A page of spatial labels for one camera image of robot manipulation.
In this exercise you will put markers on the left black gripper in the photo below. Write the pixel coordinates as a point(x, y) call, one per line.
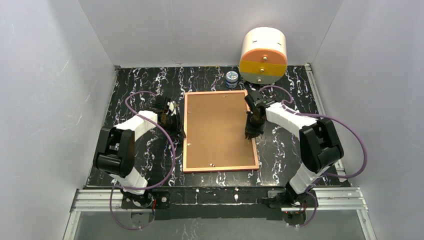
point(175, 122)

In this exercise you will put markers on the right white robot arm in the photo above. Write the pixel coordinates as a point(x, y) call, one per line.
point(320, 146)

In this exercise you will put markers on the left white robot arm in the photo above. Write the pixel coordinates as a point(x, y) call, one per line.
point(115, 148)

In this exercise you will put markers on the pink photo frame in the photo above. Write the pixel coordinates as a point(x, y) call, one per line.
point(184, 149)

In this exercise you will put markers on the aluminium right side rail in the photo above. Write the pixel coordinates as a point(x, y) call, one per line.
point(338, 167)

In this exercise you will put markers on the brown cardboard backing board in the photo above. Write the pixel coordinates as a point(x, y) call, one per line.
point(218, 132)

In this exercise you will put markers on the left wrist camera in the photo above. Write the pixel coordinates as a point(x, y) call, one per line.
point(172, 108)

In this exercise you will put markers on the aluminium front rail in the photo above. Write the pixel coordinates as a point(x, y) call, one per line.
point(328, 198)

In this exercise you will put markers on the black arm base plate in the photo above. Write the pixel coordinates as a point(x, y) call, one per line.
point(270, 203)

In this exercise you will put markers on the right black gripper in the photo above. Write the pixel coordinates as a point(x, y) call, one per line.
point(253, 124)

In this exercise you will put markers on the small blue white jar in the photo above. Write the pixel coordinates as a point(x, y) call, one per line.
point(231, 79)

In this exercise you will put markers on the round cream drawer cabinet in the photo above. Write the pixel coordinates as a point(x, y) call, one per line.
point(263, 58)

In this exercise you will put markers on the aluminium rail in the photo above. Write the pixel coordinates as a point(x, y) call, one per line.
point(338, 167)
point(328, 198)

